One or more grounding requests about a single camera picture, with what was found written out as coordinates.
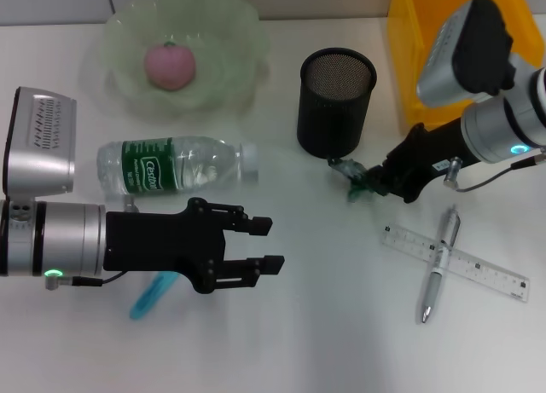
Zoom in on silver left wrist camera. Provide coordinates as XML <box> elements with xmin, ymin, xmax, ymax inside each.
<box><xmin>3</xmin><ymin>86</ymin><xmax>78</xmax><ymax>197</ymax></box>

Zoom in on yellow plastic bin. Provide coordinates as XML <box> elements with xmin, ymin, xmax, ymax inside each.
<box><xmin>386</xmin><ymin>0</ymin><xmax>546</xmax><ymax>128</ymax></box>

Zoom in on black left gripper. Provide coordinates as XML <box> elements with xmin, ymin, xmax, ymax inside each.
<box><xmin>103</xmin><ymin>198</ymin><xmax>286</xmax><ymax>295</ymax></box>

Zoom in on blue scissors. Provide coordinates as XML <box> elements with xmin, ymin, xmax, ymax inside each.
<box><xmin>129</xmin><ymin>271</ymin><xmax>178</xmax><ymax>321</ymax></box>

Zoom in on clear plastic ruler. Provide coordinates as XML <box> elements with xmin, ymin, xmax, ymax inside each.
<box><xmin>380</xmin><ymin>223</ymin><xmax>531</xmax><ymax>303</ymax></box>

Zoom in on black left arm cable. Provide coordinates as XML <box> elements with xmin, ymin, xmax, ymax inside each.
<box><xmin>44</xmin><ymin>269</ymin><xmax>129</xmax><ymax>291</ymax></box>

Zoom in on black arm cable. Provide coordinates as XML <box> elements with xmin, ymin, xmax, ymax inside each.
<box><xmin>443</xmin><ymin>149</ymin><xmax>546</xmax><ymax>194</ymax></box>
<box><xmin>44</xmin><ymin>269</ymin><xmax>129</xmax><ymax>291</ymax></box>

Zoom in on green plastic wrapper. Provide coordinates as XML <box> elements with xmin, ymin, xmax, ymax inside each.
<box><xmin>327</xmin><ymin>156</ymin><xmax>379</xmax><ymax>205</ymax></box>

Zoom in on silver pen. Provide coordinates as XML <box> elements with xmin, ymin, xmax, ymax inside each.
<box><xmin>415</xmin><ymin>205</ymin><xmax>462</xmax><ymax>325</ymax></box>

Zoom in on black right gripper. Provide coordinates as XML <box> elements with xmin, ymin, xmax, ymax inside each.
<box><xmin>366</xmin><ymin>118</ymin><xmax>475</xmax><ymax>205</ymax></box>

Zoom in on pink toy peach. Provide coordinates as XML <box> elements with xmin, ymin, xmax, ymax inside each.
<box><xmin>143</xmin><ymin>41</ymin><xmax>197</xmax><ymax>91</ymax></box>

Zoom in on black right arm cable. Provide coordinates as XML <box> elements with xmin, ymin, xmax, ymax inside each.
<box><xmin>443</xmin><ymin>149</ymin><xmax>546</xmax><ymax>194</ymax></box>

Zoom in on black mesh pen holder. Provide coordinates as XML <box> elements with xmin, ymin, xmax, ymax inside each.
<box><xmin>296</xmin><ymin>47</ymin><xmax>379</xmax><ymax>159</ymax></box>

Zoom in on translucent green fruit bowl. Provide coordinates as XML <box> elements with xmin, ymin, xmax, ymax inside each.
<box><xmin>83</xmin><ymin>0</ymin><xmax>272</xmax><ymax>124</ymax></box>

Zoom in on clear green-label water bottle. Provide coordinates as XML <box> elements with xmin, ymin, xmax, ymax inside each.
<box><xmin>96</xmin><ymin>136</ymin><xmax>260</xmax><ymax>197</ymax></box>

